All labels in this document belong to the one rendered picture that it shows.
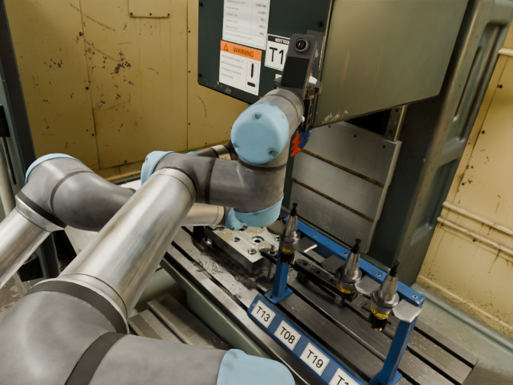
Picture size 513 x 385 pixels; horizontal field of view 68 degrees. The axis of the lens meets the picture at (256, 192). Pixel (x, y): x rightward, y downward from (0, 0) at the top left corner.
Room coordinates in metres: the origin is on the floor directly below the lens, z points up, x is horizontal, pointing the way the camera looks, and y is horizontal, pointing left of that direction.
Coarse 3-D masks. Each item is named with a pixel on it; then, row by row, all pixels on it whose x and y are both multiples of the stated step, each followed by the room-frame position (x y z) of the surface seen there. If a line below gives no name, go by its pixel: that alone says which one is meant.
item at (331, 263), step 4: (332, 256) 0.89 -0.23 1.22; (336, 256) 0.89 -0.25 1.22; (324, 260) 0.86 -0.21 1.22; (328, 260) 0.86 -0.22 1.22; (332, 260) 0.87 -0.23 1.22; (336, 260) 0.87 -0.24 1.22; (340, 260) 0.87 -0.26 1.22; (324, 264) 0.84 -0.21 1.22; (328, 264) 0.85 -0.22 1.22; (332, 264) 0.85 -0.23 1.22; (336, 264) 0.85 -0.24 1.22; (340, 264) 0.85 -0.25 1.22; (324, 268) 0.83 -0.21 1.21; (328, 268) 0.83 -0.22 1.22; (332, 268) 0.83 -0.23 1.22; (336, 268) 0.83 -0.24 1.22; (332, 272) 0.82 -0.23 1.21; (336, 272) 0.82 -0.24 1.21
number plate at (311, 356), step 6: (306, 348) 0.79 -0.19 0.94; (312, 348) 0.78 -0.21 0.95; (306, 354) 0.77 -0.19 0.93; (312, 354) 0.77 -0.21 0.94; (318, 354) 0.76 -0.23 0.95; (306, 360) 0.76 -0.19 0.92; (312, 360) 0.76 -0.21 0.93; (318, 360) 0.75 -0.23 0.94; (324, 360) 0.75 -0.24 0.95; (312, 366) 0.74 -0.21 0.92; (318, 366) 0.74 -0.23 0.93; (324, 366) 0.73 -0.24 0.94; (318, 372) 0.73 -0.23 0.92
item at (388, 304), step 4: (376, 288) 0.76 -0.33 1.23; (376, 292) 0.74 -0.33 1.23; (372, 296) 0.75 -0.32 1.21; (376, 296) 0.73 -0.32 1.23; (396, 296) 0.73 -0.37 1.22; (372, 300) 0.73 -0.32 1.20; (376, 300) 0.72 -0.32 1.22; (380, 300) 0.72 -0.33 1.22; (384, 300) 0.72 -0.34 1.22; (392, 300) 0.72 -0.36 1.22; (396, 300) 0.72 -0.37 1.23; (376, 304) 0.72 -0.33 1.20; (380, 304) 0.72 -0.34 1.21; (384, 304) 0.71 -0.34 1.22; (388, 304) 0.71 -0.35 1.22; (392, 304) 0.71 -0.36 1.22; (396, 304) 0.72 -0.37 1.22; (384, 308) 0.71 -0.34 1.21; (388, 308) 0.71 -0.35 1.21
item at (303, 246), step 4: (300, 240) 0.95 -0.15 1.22; (304, 240) 0.95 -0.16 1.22; (308, 240) 0.95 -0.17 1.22; (292, 244) 0.93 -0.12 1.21; (296, 244) 0.93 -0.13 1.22; (300, 244) 0.93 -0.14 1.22; (304, 244) 0.93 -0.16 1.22; (308, 244) 0.93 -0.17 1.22; (312, 244) 0.93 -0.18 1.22; (316, 244) 0.94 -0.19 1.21; (296, 248) 0.91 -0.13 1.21; (300, 248) 0.91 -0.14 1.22; (304, 248) 0.91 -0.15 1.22; (308, 248) 0.91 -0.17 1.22; (312, 248) 0.92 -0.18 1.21; (304, 252) 0.90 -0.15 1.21
